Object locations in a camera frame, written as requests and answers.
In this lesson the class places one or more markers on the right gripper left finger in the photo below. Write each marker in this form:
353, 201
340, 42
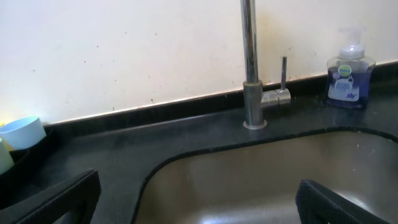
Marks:
62, 199

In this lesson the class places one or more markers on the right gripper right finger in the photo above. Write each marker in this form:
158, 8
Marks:
323, 205

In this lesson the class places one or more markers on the black tray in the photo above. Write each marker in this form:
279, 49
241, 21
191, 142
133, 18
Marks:
34, 161

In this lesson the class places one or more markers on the green cup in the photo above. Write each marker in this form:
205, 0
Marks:
4, 158

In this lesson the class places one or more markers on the blue cup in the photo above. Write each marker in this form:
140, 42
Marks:
23, 132

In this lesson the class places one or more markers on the steel sink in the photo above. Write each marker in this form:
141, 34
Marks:
248, 174

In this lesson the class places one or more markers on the blue soap bottle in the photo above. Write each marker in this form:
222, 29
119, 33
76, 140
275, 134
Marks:
349, 84

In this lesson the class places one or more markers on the steel tap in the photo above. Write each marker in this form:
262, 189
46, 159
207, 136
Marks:
252, 93

